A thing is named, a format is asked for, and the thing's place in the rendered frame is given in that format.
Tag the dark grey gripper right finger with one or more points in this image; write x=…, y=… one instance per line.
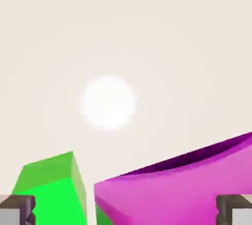
x=226, y=202

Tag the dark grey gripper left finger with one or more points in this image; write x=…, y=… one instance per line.
x=21, y=202

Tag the small green cube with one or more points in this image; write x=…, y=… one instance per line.
x=101, y=217

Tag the large green box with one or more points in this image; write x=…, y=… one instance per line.
x=55, y=193

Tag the large magenta box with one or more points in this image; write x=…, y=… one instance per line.
x=167, y=195

